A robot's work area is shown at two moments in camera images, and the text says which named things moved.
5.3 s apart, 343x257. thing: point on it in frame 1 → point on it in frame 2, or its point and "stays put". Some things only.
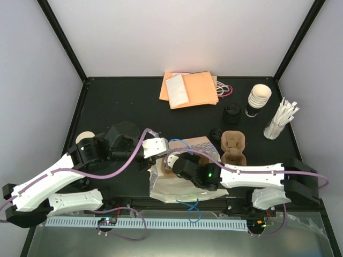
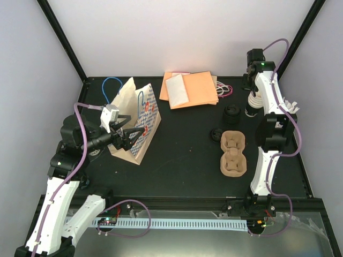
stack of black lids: (231, 114) stays put
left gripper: (151, 161) → (126, 142)
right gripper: (195, 157) → (245, 85)
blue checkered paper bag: (166, 187) → (142, 105)
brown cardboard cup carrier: (232, 143) stays put
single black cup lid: (215, 134) stays put
